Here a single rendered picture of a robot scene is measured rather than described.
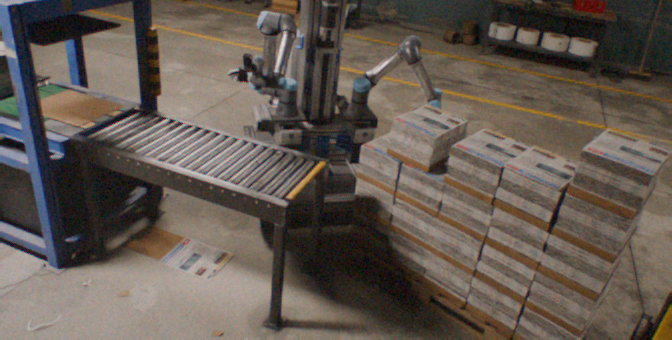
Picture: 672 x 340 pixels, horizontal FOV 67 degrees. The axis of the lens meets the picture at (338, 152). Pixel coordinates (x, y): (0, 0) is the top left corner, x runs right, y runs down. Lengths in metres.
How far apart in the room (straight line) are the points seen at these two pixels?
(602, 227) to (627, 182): 0.24
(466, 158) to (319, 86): 1.22
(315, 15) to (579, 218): 1.96
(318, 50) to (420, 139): 0.96
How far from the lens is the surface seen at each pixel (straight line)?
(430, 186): 2.87
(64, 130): 3.29
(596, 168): 2.46
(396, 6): 9.68
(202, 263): 3.39
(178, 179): 2.78
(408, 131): 2.85
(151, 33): 3.48
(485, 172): 2.67
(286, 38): 3.15
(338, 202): 3.63
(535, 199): 2.61
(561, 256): 2.69
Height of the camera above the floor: 2.19
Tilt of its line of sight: 27 degrees down
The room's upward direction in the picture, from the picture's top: 7 degrees clockwise
